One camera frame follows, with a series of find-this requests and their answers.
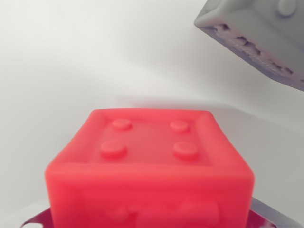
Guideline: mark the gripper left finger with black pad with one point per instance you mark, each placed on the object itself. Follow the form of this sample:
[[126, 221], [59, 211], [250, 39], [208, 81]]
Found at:
[[40, 219]]

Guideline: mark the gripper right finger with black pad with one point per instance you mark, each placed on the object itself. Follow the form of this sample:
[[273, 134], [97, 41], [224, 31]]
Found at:
[[266, 217]]

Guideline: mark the red studded cube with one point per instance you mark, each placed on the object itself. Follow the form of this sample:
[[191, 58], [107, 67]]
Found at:
[[149, 171]]

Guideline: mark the grey studded cube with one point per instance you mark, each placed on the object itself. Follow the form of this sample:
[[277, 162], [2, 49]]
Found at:
[[256, 28]]

